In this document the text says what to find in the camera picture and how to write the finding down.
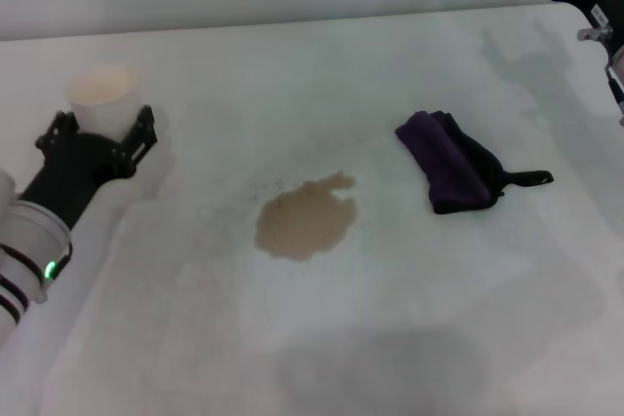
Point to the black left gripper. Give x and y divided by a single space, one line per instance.
73 167

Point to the white paper cup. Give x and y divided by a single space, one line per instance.
103 104

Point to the purple rag with black edge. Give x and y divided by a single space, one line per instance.
451 162

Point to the brown water stain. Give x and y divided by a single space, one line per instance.
304 221

